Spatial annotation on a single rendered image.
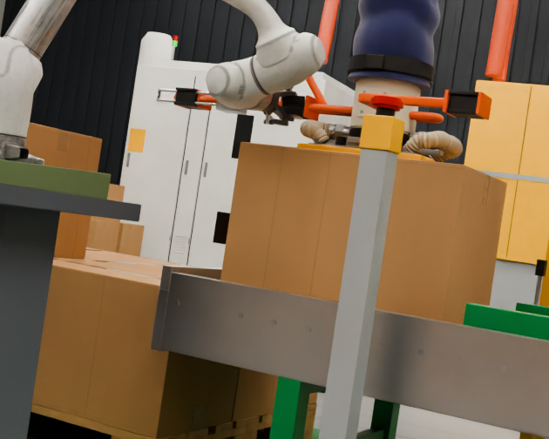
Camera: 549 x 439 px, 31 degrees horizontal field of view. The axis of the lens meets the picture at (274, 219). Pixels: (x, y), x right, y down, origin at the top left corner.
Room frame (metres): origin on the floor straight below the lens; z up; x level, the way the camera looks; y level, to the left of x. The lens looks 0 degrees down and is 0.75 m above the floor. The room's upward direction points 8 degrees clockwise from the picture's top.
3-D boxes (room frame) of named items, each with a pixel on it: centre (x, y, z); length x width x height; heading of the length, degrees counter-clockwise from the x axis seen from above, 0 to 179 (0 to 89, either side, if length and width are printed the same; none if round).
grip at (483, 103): (2.18, -0.39, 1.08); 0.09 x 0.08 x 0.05; 152
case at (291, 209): (2.55, -0.24, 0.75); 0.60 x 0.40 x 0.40; 63
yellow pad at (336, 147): (2.47, -0.20, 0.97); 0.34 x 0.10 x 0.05; 62
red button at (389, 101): (2.00, -0.19, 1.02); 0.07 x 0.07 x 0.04
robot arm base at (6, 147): (2.16, 0.64, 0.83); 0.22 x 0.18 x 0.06; 50
